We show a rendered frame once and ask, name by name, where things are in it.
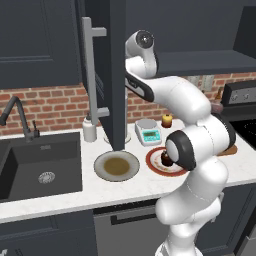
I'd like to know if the yellow and red jar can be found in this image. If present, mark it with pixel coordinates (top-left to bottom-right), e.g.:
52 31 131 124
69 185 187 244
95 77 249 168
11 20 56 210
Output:
161 113 174 129

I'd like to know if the dark open cabinet door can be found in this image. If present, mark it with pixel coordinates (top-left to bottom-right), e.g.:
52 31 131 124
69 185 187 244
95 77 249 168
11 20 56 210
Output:
77 0 128 152

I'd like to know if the brown cutting board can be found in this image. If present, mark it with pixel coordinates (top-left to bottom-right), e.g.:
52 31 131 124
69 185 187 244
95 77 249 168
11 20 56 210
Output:
216 143 239 158

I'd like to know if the dark base cabinet door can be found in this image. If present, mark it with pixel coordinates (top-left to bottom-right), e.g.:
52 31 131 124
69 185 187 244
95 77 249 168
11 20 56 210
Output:
0 209 98 256
195 182 256 256

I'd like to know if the white round plate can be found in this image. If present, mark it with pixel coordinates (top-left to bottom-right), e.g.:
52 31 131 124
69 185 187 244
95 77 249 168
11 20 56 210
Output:
103 131 132 146

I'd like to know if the white kitchen scale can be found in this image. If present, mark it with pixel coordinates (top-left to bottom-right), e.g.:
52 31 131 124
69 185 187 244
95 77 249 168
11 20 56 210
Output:
134 118 163 147

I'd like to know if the white soap dispenser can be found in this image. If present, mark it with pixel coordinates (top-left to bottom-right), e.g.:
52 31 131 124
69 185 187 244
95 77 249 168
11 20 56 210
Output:
82 112 98 144

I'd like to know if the grey plate with brown centre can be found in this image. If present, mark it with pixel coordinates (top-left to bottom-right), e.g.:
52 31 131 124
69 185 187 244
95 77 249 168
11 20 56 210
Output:
93 150 141 183

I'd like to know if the red rimmed plate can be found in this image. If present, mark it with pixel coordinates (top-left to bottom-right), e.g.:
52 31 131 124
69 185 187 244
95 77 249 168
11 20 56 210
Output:
145 146 190 178

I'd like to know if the dark brown pastry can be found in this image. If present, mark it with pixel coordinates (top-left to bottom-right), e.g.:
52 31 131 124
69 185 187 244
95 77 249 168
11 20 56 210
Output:
160 149 175 167

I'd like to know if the brown bottle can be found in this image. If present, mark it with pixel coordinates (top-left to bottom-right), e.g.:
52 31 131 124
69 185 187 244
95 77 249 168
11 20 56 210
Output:
211 87 224 115

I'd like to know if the black sink basin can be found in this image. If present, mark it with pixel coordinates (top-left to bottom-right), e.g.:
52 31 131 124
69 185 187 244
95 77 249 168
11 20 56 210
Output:
0 131 84 203

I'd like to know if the grey dishwasher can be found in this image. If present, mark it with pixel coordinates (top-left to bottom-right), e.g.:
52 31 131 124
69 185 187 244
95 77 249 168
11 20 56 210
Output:
92 199 175 256

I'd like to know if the black sink tap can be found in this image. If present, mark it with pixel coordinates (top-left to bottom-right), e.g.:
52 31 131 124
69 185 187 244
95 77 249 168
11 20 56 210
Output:
0 95 41 143

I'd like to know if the black stove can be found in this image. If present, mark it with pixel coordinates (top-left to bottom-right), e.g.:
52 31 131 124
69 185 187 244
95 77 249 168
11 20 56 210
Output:
220 79 256 151

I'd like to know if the dark range hood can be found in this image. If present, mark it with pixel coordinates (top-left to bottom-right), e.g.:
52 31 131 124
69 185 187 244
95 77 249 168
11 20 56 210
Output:
232 5 256 61

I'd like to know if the grey cabinet door handle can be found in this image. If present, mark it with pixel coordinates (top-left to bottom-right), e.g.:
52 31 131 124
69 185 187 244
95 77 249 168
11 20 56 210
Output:
81 16 111 126

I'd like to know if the black dishwasher handle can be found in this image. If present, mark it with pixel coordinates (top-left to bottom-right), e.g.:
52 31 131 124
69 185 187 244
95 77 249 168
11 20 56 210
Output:
110 207 158 226

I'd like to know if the grey wall outlet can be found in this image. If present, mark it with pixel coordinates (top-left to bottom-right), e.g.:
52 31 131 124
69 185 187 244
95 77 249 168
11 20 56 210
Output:
191 74 215 93

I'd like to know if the dark wall cabinet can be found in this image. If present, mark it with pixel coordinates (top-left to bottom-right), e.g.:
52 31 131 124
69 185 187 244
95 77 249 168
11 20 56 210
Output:
125 0 256 78

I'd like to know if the dark closed wall cabinet door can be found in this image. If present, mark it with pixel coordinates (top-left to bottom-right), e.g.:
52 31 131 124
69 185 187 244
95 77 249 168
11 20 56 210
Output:
0 0 83 90

